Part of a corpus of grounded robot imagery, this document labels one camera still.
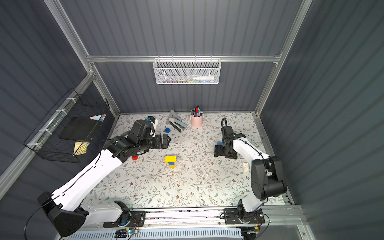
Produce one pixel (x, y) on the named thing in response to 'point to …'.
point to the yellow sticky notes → (80, 148)
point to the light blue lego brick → (219, 143)
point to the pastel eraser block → (99, 117)
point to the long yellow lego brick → (170, 159)
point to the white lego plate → (246, 167)
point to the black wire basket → (44, 142)
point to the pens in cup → (197, 112)
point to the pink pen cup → (196, 122)
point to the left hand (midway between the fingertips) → (165, 140)
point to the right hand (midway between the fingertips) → (222, 155)
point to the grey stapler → (178, 124)
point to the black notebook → (78, 129)
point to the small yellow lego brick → (171, 166)
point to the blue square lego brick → (171, 163)
